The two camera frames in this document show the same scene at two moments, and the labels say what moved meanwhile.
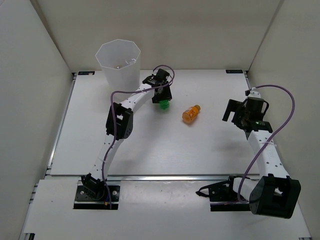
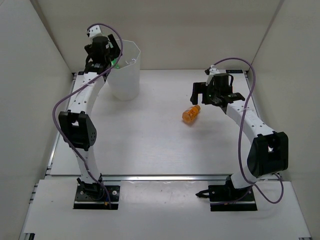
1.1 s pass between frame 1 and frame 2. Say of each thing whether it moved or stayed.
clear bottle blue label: stayed
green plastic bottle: moved
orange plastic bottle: stayed
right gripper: moved
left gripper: moved
